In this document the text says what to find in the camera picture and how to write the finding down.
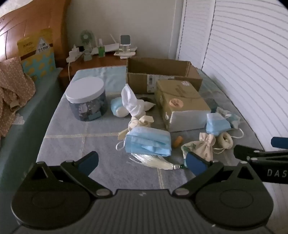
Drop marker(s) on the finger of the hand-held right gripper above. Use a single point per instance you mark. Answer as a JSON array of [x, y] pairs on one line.
[[280, 142], [247, 151]]

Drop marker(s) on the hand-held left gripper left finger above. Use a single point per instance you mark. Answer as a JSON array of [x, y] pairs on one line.
[[88, 163]]

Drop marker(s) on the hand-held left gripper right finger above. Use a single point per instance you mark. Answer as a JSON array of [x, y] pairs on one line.
[[196, 163]]

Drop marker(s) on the green print white pouch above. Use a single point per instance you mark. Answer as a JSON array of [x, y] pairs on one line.
[[189, 147]]

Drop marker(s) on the white and blue face mask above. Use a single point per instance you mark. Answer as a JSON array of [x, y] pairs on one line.
[[234, 119]]

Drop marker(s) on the cardboard box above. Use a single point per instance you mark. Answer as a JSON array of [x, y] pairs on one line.
[[180, 94], [146, 76]]

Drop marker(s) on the small cream pouch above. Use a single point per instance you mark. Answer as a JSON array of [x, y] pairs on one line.
[[226, 140]]

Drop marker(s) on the small orange object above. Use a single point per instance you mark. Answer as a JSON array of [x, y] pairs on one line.
[[178, 141]]

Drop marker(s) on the clear plastic bag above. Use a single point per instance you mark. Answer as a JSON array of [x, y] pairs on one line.
[[153, 160]]

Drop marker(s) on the brown tape roll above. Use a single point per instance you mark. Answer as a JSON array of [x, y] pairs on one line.
[[176, 103]]

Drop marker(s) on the teal bed mattress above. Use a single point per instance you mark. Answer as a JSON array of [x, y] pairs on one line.
[[29, 139]]

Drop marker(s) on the clear jar white lid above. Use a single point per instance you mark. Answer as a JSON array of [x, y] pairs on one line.
[[86, 99]]

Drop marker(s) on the closed cardboard box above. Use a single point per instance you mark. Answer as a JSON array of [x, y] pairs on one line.
[[180, 94]]

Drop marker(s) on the cream cloth piece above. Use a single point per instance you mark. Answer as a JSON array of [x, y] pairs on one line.
[[149, 106]]

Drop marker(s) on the white louvered door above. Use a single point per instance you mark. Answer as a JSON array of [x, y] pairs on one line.
[[191, 29], [252, 67]]

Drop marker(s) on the small white paper scrap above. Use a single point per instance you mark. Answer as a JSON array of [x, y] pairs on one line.
[[19, 119]]

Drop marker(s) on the wooden nightstand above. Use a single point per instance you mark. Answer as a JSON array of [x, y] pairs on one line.
[[94, 65]]

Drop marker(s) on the brown floral cloth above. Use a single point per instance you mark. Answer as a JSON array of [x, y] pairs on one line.
[[13, 90]]

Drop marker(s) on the white power strip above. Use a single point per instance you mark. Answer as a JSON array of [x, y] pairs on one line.
[[74, 54]]

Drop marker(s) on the green spray bottle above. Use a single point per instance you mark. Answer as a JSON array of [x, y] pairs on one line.
[[101, 50]]

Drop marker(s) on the white router with antennas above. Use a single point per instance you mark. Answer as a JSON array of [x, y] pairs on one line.
[[111, 48]]

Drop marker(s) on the yellow and blue packet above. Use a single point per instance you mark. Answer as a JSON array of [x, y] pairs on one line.
[[37, 56]]

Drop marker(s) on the white flat router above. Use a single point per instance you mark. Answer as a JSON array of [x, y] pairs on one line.
[[132, 48]]

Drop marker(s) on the small green desk fan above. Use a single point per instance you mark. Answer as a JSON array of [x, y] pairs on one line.
[[85, 38]]

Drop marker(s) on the wooden bed headboard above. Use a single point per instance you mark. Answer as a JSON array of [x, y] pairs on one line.
[[33, 20]]

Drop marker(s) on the white camera device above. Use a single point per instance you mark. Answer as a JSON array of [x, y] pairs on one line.
[[125, 41]]

